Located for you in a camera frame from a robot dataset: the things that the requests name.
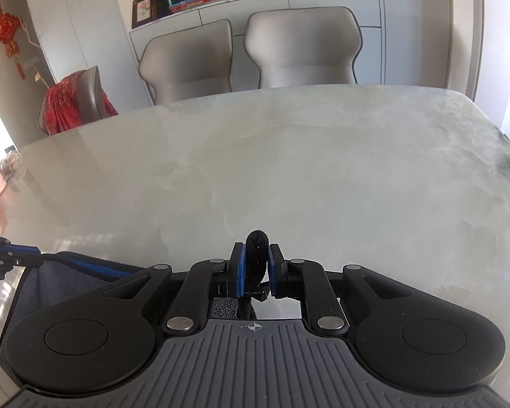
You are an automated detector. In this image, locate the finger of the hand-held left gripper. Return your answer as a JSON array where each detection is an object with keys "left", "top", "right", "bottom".
[{"left": 0, "top": 243, "right": 42, "bottom": 267}]

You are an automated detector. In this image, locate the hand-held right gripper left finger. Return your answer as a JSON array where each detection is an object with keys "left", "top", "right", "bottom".
[{"left": 98, "top": 242, "right": 247, "bottom": 335}]

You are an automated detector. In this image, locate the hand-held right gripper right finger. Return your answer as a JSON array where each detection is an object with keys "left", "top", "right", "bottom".
[{"left": 268, "top": 243, "right": 413, "bottom": 334}]

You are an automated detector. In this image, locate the grey and blue towel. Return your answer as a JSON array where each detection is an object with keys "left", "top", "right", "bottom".
[{"left": 0, "top": 229, "right": 269, "bottom": 387}]

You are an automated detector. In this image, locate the red patterned cloth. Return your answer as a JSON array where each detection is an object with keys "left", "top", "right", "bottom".
[{"left": 42, "top": 72, "right": 120, "bottom": 136}]

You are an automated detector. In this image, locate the grey chair with red cloth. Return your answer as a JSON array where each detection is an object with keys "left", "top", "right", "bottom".
[{"left": 38, "top": 66, "right": 120, "bottom": 137}]

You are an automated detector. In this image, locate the white dry branch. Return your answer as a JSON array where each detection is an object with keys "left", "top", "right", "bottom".
[{"left": 19, "top": 17, "right": 52, "bottom": 90}]

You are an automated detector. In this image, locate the narrow grey dining chair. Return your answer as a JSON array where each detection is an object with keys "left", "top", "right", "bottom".
[{"left": 138, "top": 19, "right": 234, "bottom": 105}]

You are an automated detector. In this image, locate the wide grey dining chair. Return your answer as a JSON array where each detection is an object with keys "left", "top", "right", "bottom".
[{"left": 244, "top": 6, "right": 362, "bottom": 90}]

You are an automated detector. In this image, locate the white sideboard cabinet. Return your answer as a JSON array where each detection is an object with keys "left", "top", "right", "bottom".
[{"left": 129, "top": 0, "right": 385, "bottom": 107}]

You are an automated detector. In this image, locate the stack of books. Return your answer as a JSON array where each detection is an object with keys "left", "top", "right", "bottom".
[{"left": 169, "top": 0, "right": 226, "bottom": 13}]

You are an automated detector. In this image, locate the red knot wall ornament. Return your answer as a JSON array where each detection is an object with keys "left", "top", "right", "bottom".
[{"left": 0, "top": 3, "right": 26, "bottom": 81}]

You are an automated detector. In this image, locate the dark picture frame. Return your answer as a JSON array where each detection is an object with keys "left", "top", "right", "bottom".
[{"left": 132, "top": 0, "right": 154, "bottom": 30}]

